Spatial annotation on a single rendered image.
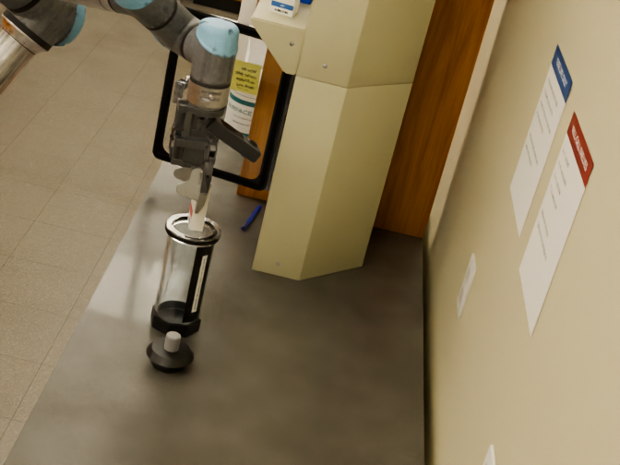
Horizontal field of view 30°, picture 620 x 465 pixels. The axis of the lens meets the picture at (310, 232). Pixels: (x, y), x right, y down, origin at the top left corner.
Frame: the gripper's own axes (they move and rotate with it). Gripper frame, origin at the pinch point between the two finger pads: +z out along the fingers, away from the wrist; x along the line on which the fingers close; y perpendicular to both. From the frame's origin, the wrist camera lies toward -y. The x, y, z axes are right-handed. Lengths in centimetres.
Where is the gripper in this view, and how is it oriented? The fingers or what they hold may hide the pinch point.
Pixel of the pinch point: (199, 200)
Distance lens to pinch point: 219.2
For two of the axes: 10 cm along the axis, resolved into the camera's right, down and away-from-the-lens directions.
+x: 1.7, 4.8, -8.6
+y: -9.6, -1.0, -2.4
